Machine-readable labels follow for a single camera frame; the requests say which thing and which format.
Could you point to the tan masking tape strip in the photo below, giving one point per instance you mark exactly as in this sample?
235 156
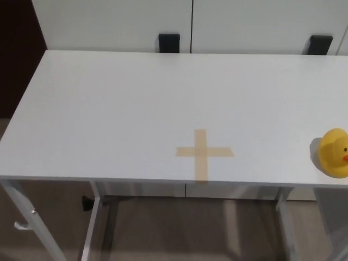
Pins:
220 151
200 136

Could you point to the small black floor object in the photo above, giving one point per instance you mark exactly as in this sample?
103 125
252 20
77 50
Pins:
87 203

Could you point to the yellow rubber duck toy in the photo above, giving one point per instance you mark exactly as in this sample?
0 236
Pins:
331 155

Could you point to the white desk front rail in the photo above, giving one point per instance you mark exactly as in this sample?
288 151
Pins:
163 189

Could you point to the white metal desk leg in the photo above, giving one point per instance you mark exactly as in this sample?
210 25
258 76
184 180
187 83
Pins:
285 225
32 223
91 225

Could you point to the black panel foot bracket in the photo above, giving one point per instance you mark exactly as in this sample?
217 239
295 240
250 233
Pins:
169 43
320 44

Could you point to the white hook on desk leg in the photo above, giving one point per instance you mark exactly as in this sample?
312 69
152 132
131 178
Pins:
21 226

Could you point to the white partition panel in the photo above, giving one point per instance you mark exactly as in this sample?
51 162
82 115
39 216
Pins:
258 24
114 24

